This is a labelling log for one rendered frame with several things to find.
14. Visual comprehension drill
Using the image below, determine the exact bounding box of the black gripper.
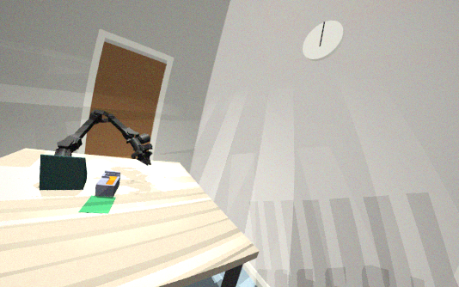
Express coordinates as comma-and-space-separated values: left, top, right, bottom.
131, 143, 152, 166

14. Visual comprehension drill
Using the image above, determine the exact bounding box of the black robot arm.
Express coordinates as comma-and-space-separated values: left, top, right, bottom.
54, 110, 152, 156

